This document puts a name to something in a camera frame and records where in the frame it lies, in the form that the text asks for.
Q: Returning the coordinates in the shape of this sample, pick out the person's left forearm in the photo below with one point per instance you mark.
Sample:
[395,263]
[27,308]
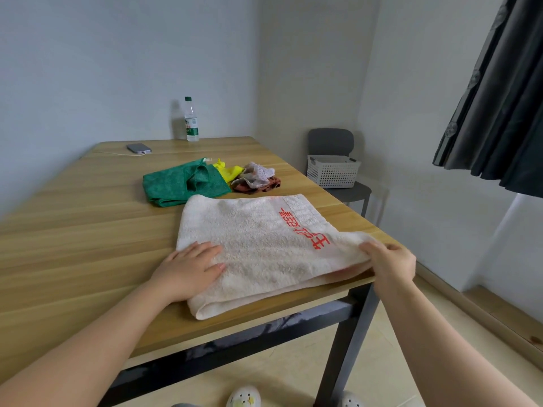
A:
[76,347]

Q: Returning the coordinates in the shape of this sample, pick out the green cloth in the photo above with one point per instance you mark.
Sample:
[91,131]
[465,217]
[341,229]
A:
[169,186]

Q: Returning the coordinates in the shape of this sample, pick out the grey smartphone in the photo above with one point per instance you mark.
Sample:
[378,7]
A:
[138,148]

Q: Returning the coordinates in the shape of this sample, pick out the small white towel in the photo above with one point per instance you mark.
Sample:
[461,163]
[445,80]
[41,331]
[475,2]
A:
[254,250]

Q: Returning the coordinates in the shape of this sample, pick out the person's left hand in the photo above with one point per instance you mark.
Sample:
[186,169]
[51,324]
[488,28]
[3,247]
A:
[186,271]

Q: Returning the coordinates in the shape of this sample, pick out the yellow cloth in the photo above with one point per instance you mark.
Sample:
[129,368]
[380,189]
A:
[227,171]

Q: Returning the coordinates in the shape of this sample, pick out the wooden table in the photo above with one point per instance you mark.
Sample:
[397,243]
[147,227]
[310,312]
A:
[85,233]

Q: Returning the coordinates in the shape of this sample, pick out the clear green-label water bottle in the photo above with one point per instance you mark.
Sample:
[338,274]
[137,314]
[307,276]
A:
[191,122]

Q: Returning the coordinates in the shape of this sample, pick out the grey chair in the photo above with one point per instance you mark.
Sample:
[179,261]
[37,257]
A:
[331,141]

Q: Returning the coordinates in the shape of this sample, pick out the person's right forearm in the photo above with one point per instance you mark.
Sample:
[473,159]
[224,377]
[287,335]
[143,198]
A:
[445,351]

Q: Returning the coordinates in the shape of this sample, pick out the white plastic basket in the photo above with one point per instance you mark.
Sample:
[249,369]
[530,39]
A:
[333,173]

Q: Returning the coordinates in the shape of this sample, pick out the dark grey curtain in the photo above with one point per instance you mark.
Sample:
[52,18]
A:
[496,110]

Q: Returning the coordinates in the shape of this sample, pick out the lilac dotted white cloth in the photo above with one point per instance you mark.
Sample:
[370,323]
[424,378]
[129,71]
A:
[256,173]

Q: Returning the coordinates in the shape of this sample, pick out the person's right hand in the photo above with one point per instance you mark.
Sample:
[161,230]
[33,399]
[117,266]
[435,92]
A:
[392,267]

